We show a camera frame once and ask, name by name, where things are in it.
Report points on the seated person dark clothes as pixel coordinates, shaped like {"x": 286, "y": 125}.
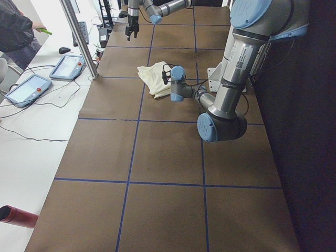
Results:
{"x": 18, "y": 40}

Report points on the near teach pendant tablet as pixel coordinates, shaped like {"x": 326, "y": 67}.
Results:
{"x": 28, "y": 91}

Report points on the black box white label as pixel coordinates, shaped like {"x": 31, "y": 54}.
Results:
{"x": 104, "y": 34}

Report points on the red cylinder bottle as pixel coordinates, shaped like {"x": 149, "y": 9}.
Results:
{"x": 15, "y": 216}

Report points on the aluminium frame post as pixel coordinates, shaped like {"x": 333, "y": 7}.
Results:
{"x": 73, "y": 23}

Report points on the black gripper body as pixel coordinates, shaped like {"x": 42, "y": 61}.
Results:
{"x": 132, "y": 21}

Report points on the cream long-sleeve printed shirt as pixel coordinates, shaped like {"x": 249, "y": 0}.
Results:
{"x": 152, "y": 77}

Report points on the black keyboard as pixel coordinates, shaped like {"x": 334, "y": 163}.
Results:
{"x": 84, "y": 32}

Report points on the green handheld object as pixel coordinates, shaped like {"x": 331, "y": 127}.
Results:
{"x": 45, "y": 31}

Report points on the teach pendant tablet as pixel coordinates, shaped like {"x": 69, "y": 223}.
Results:
{"x": 68, "y": 68}
{"x": 28, "y": 91}

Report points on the black computer mouse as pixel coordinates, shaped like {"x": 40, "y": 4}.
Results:
{"x": 63, "y": 50}

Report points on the far teach pendant tablet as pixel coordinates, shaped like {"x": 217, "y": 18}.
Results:
{"x": 68, "y": 68}

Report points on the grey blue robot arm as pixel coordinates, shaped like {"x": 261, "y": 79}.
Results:
{"x": 154, "y": 12}
{"x": 254, "y": 23}

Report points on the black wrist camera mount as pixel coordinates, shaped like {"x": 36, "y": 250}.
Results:
{"x": 165, "y": 75}

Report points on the person's bare hand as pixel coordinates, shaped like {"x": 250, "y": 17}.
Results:
{"x": 38, "y": 26}

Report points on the white mast base plate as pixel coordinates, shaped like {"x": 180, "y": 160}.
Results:
{"x": 214, "y": 77}

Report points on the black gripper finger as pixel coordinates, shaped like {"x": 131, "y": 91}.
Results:
{"x": 131, "y": 30}

